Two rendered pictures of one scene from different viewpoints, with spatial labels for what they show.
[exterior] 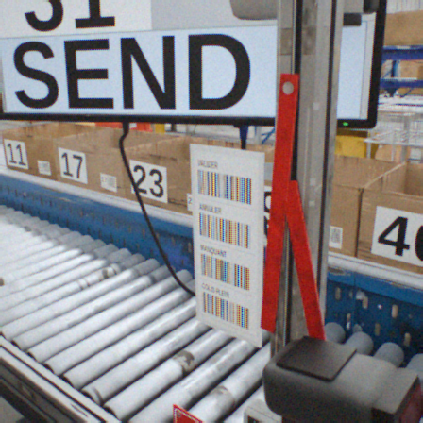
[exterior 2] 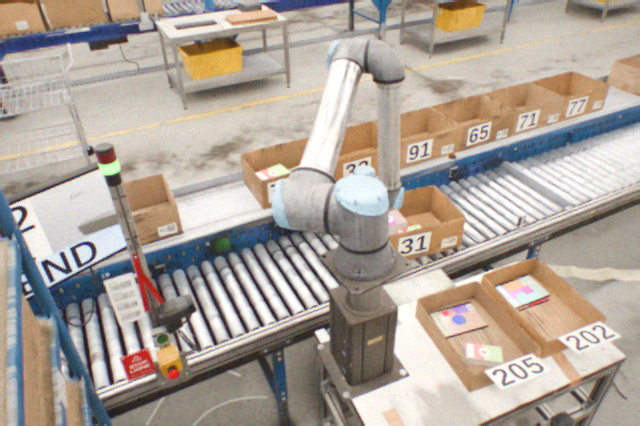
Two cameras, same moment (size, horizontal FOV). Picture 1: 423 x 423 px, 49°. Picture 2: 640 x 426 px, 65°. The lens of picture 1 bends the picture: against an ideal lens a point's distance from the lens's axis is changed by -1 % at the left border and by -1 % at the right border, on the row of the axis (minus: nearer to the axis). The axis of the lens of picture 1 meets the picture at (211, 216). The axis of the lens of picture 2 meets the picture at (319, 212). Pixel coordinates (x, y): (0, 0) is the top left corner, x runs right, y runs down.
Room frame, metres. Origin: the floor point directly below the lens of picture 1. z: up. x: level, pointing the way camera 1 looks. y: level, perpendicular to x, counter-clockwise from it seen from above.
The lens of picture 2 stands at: (-0.61, 0.76, 2.28)
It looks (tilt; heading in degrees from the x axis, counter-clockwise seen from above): 36 degrees down; 294
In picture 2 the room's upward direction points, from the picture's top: 2 degrees counter-clockwise
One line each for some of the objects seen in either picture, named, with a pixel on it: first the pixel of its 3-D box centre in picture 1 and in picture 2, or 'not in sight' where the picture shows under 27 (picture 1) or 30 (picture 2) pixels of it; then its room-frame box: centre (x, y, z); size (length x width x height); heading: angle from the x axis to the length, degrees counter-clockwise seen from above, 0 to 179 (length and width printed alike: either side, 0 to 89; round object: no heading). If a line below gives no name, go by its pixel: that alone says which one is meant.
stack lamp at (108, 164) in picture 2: not in sight; (107, 160); (0.39, -0.08, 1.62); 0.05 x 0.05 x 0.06
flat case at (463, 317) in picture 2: not in sight; (457, 319); (-0.54, -0.69, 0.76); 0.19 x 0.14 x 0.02; 41
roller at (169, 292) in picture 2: not in sight; (176, 313); (0.55, -0.32, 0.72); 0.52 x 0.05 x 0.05; 140
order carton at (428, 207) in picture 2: not in sight; (411, 223); (-0.22, -1.15, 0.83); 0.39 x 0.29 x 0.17; 43
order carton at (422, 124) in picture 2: not in sight; (415, 136); (-0.07, -1.76, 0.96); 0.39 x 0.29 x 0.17; 50
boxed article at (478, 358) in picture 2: not in sight; (482, 355); (-0.66, -0.55, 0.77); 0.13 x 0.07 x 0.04; 13
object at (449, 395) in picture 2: not in sight; (465, 346); (-0.59, -0.60, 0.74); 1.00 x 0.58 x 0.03; 47
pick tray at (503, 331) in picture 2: not in sight; (473, 332); (-0.61, -0.62, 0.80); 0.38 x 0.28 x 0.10; 134
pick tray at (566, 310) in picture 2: not in sight; (538, 304); (-0.82, -0.86, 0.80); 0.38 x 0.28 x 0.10; 136
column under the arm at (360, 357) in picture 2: not in sight; (361, 331); (-0.25, -0.37, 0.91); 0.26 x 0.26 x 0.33; 47
